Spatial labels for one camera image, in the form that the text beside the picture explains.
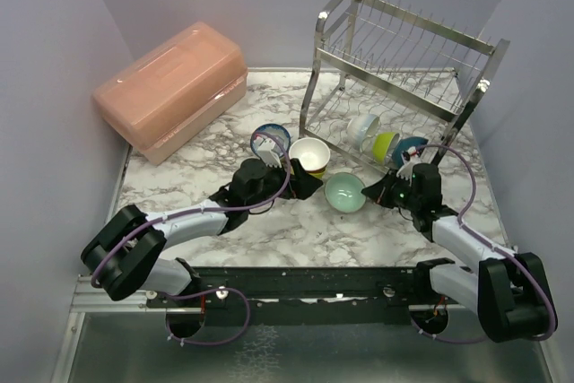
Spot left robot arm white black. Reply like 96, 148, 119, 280
81, 158, 323, 307

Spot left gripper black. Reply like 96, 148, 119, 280
247, 157, 323, 210

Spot pink plastic storage box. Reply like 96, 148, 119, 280
93, 22, 248, 165

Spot lime green white bowl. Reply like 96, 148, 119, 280
371, 132, 400, 164

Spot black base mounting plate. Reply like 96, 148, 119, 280
146, 258, 455, 337

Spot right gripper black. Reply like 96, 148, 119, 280
363, 168, 422, 212

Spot mint green brown-rimmed bowl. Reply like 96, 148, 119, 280
325, 172, 366, 213

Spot blue white patterned bowl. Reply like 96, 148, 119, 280
250, 123, 291, 152

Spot yellow-green bottom bowl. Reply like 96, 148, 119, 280
309, 169, 326, 179

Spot stainless steel dish rack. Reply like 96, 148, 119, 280
299, 0, 510, 171

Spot dark teal beige bowl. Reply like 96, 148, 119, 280
391, 136, 429, 168

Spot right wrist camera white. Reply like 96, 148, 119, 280
396, 146, 422, 181

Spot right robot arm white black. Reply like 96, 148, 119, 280
361, 163, 557, 343

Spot white orange bowl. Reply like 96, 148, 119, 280
289, 137, 331, 172

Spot white grey bottom bowl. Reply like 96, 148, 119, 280
346, 113, 379, 152

